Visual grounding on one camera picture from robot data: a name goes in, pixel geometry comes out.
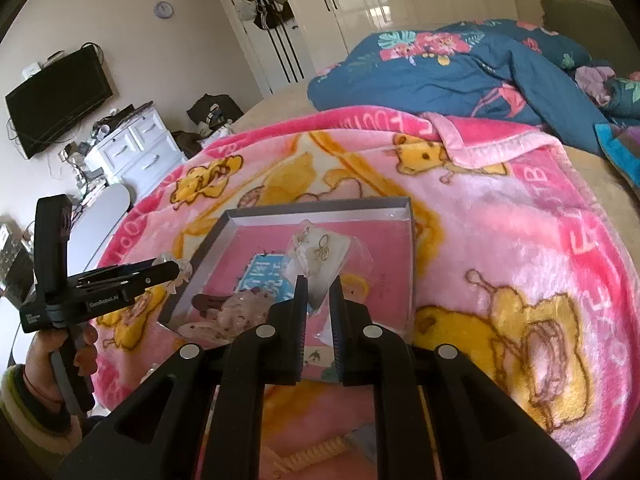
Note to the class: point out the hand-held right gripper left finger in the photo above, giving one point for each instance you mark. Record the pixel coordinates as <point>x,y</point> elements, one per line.
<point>300,330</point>

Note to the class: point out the dotted sheer scrunchie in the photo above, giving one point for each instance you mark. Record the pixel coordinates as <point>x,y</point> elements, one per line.
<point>235,312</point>

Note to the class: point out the person's left hand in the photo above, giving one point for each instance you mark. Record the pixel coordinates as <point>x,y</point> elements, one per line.
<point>37,365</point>

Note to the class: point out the grey shallow cardboard box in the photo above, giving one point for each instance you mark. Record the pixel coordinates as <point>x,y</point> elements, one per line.
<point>300,210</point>

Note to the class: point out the white router box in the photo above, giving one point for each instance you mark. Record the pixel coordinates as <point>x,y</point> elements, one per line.
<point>32,70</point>

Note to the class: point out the pink printed blanket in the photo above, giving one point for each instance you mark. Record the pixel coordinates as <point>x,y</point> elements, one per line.
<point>500,240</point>

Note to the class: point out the green headboard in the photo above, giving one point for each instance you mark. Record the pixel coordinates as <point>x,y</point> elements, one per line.
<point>570,25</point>

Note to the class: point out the hanging bags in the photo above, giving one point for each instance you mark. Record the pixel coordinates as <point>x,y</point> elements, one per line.
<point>267,10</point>

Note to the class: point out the black bag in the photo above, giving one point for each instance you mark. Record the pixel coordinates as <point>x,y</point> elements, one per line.
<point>212,110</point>

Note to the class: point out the white wardrobe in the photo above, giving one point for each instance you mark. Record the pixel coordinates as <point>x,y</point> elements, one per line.
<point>425,0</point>

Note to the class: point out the black television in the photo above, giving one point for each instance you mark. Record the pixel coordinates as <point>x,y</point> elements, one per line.
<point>55,105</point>

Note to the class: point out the person's left forearm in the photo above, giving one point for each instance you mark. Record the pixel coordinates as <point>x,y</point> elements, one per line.
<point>30,420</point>

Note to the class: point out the brown hair clip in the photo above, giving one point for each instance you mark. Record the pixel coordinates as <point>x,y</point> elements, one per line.
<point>207,302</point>

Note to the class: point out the purple cloth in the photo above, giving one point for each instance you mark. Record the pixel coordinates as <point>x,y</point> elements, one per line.
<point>592,82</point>

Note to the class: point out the white drawer cabinet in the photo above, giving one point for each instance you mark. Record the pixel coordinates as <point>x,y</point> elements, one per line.
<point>135,155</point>

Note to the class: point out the white oval board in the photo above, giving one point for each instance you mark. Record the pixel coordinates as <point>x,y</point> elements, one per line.
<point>107,210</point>

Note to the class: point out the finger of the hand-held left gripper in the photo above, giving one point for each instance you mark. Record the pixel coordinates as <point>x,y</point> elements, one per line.
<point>130,272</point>
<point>120,290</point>

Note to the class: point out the round wall clock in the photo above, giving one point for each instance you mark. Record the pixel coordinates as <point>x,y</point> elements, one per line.
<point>164,10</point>

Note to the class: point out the blue floral quilt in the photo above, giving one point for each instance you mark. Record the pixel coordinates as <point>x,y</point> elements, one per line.
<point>450,85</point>

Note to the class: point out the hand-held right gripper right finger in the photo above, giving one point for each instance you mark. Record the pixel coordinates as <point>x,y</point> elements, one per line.
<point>337,330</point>

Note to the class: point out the white door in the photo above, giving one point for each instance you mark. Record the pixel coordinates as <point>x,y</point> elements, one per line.
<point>240,55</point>

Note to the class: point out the beige bed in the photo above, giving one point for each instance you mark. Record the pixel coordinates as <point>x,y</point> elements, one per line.
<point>280,105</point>

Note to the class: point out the striped pillow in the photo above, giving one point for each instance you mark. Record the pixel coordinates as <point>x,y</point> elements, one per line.
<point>622,155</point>

